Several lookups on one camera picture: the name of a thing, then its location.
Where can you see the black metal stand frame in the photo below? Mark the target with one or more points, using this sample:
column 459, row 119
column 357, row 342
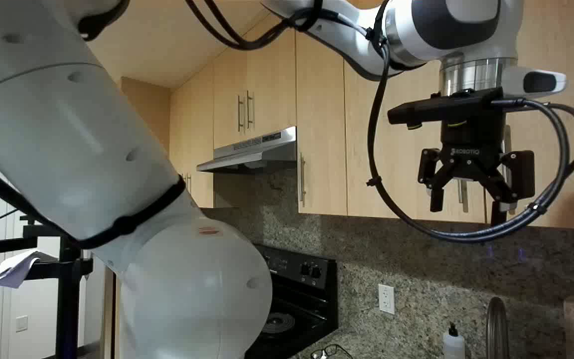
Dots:
column 68, row 300

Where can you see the white light switch plate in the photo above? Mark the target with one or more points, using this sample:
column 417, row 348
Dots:
column 22, row 324

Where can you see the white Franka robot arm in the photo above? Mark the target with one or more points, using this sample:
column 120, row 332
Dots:
column 68, row 133

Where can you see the black kitchen stove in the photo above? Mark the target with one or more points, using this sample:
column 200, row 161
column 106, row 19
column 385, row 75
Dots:
column 299, row 300

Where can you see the narrow light wood cupboard door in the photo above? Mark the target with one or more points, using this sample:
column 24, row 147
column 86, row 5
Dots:
column 319, row 133

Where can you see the white wall outlet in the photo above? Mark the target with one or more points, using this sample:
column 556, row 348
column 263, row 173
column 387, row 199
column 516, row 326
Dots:
column 387, row 298

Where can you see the white soap dispenser bottle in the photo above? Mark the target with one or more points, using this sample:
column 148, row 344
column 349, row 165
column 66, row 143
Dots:
column 453, row 344

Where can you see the metal kitchen faucet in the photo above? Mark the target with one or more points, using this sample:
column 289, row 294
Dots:
column 497, row 330

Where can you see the stainless steel range hood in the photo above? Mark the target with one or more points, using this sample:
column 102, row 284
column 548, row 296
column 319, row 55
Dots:
column 253, row 155

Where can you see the crumpled white paper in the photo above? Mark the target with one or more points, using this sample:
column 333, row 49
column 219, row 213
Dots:
column 18, row 268

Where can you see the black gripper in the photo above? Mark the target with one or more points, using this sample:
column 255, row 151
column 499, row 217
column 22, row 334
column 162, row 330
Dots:
column 473, row 143

